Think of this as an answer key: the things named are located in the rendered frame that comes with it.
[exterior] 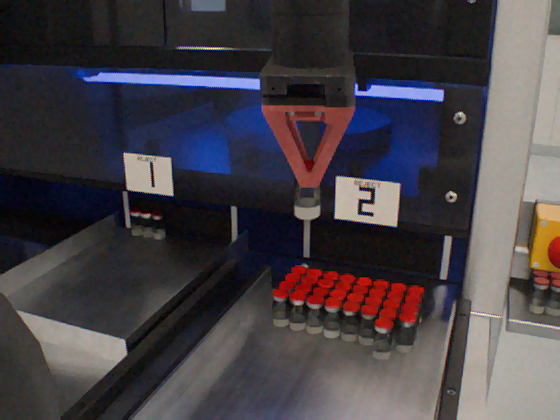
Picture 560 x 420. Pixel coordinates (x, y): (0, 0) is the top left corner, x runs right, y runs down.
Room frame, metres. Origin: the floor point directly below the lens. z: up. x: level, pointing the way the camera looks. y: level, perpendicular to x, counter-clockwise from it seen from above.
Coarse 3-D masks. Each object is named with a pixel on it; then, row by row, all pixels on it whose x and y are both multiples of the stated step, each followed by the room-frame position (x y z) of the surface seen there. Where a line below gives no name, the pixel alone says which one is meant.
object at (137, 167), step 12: (132, 156) 0.82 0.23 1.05; (144, 156) 0.81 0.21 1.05; (132, 168) 0.82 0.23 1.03; (144, 168) 0.81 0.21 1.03; (156, 168) 0.80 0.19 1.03; (168, 168) 0.79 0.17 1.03; (132, 180) 0.82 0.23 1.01; (144, 180) 0.81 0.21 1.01; (156, 180) 0.80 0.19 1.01; (168, 180) 0.79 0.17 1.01; (156, 192) 0.80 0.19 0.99; (168, 192) 0.79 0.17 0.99
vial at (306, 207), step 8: (296, 184) 0.43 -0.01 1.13; (296, 192) 0.43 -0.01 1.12; (304, 192) 0.43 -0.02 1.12; (312, 192) 0.43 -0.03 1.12; (296, 200) 0.43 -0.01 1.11; (304, 200) 0.43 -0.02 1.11; (312, 200) 0.43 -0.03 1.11; (296, 208) 0.43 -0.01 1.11; (304, 208) 0.43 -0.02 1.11; (312, 208) 0.43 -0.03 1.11; (296, 216) 0.43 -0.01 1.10; (304, 216) 0.43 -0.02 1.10; (312, 216) 0.43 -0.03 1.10
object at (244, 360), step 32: (256, 288) 0.65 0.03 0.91; (224, 320) 0.56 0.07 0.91; (256, 320) 0.61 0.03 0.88; (192, 352) 0.50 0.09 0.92; (224, 352) 0.54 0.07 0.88; (256, 352) 0.54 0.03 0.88; (288, 352) 0.54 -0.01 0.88; (320, 352) 0.54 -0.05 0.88; (352, 352) 0.54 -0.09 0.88; (416, 352) 0.54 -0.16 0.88; (160, 384) 0.44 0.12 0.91; (192, 384) 0.48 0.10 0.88; (224, 384) 0.48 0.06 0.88; (256, 384) 0.48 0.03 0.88; (288, 384) 0.48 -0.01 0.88; (320, 384) 0.48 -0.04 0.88; (352, 384) 0.48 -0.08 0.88; (384, 384) 0.48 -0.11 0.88; (416, 384) 0.48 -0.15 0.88; (160, 416) 0.43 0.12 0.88; (192, 416) 0.43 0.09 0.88; (224, 416) 0.43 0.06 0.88; (256, 416) 0.43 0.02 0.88; (288, 416) 0.43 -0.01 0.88; (320, 416) 0.43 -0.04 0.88; (352, 416) 0.43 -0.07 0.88; (384, 416) 0.43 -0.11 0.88; (416, 416) 0.43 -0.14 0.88
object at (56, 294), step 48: (96, 240) 0.86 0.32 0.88; (144, 240) 0.87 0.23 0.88; (192, 240) 0.87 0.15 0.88; (240, 240) 0.81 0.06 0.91; (0, 288) 0.66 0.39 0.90; (48, 288) 0.69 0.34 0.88; (96, 288) 0.70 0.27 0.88; (144, 288) 0.70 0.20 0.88; (192, 288) 0.66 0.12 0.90; (48, 336) 0.56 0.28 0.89; (96, 336) 0.53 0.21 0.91; (144, 336) 0.55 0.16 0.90
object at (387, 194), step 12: (336, 180) 0.70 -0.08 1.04; (348, 180) 0.69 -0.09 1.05; (360, 180) 0.69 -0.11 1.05; (372, 180) 0.68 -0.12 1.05; (336, 192) 0.70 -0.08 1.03; (348, 192) 0.69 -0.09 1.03; (360, 192) 0.69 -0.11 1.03; (384, 192) 0.68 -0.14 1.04; (396, 192) 0.67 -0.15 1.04; (336, 204) 0.70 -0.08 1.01; (348, 204) 0.69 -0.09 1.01; (372, 204) 0.68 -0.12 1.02; (384, 204) 0.68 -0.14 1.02; (396, 204) 0.67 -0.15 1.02; (336, 216) 0.70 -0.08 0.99; (348, 216) 0.69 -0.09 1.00; (360, 216) 0.69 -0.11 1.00; (384, 216) 0.68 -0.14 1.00; (396, 216) 0.67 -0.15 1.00
